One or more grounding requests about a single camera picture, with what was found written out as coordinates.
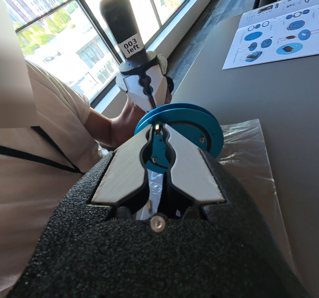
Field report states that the person's left forearm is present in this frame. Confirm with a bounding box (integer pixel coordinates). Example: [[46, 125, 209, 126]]
[[83, 105, 114, 149]]

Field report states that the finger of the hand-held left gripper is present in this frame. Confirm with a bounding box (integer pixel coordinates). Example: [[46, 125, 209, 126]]
[[147, 64, 167, 110], [123, 74, 154, 113]]

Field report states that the large window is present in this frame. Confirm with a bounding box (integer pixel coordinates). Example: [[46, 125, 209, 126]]
[[0, 0, 215, 104]]

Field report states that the clear plastic bag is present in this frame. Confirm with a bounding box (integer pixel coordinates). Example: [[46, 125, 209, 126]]
[[98, 119, 298, 277]]

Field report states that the grey desk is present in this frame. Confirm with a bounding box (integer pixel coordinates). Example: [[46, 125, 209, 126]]
[[102, 14, 319, 298]]

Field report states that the printed instruction sheet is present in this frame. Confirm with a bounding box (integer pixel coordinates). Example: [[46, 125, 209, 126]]
[[222, 0, 319, 70]]

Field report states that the blue metal turntable base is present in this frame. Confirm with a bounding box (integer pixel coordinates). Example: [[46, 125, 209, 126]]
[[134, 103, 224, 172]]

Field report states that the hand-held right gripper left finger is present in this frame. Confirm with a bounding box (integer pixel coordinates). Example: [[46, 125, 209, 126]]
[[90, 125, 153, 207]]

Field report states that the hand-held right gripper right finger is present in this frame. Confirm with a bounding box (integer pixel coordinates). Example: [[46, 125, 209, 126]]
[[163, 124, 227, 207]]

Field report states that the person's left hand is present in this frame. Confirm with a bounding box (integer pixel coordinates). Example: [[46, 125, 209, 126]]
[[110, 96, 150, 149]]

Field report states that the person's torso in pale shirt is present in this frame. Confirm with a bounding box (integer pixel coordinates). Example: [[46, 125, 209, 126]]
[[0, 60, 110, 296]]

